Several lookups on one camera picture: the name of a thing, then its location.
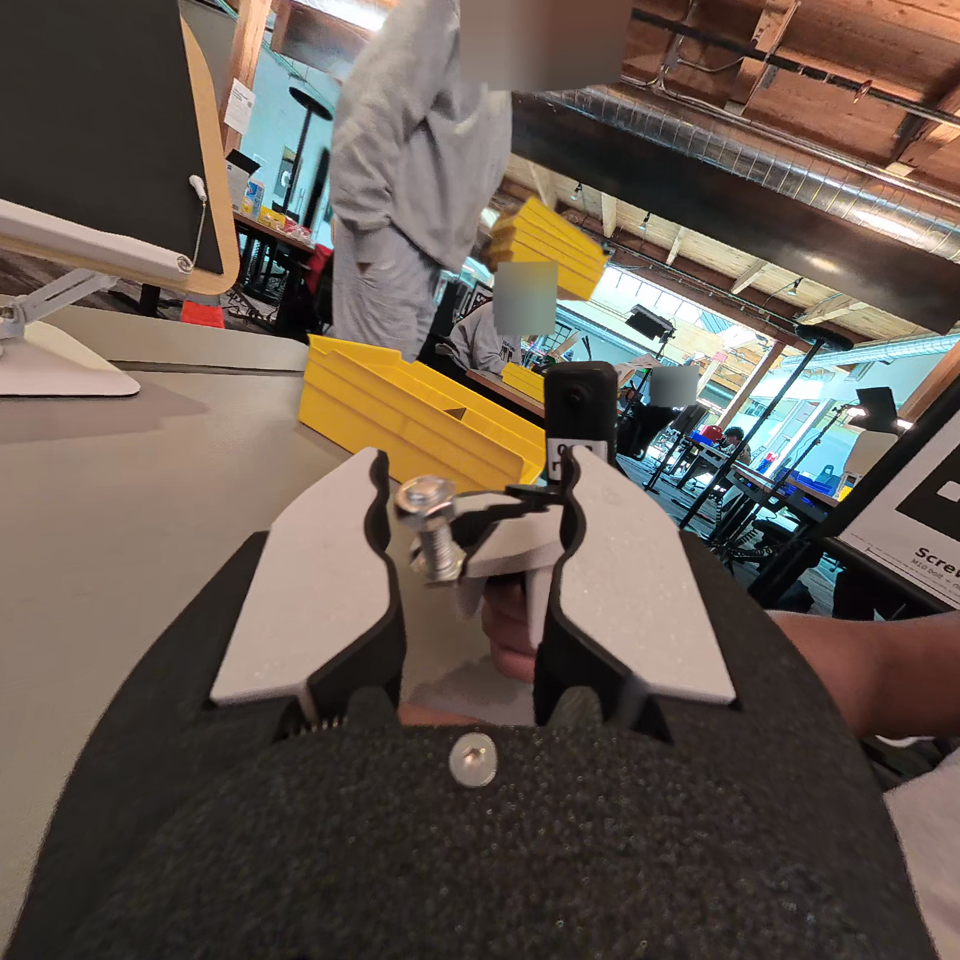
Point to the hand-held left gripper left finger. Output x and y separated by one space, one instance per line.
307 592

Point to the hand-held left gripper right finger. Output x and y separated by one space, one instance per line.
645 592

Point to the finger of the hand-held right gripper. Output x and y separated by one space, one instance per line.
487 502
517 547

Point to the steel hex bolt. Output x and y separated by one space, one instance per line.
424 501

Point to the steel hex nut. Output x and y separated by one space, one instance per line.
442 568

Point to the yellow plastic bin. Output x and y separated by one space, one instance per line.
375 405
525 379

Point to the person's right forearm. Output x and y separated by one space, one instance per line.
885 675

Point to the grey desk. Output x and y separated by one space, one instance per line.
112 562

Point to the person's right hand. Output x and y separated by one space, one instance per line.
510 637

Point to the black hanging projector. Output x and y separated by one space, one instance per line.
649 321

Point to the nested yellow bins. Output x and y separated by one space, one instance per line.
555 240

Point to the framed right tag sign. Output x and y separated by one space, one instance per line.
885 532

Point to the black studio light panel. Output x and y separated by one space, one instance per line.
876 409

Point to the orange traffic cone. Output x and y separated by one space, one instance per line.
202 311

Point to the white monitor stand base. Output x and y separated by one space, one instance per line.
67 367

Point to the yellow boxes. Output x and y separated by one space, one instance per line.
274 220

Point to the person's white shirt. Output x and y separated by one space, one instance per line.
930 862

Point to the black floor lamp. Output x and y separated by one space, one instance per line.
311 101

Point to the silver ceiling duct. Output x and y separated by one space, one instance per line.
787 172

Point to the white wall poster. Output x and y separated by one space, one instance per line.
238 105

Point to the monitor with wooden frame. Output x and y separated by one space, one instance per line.
90 112

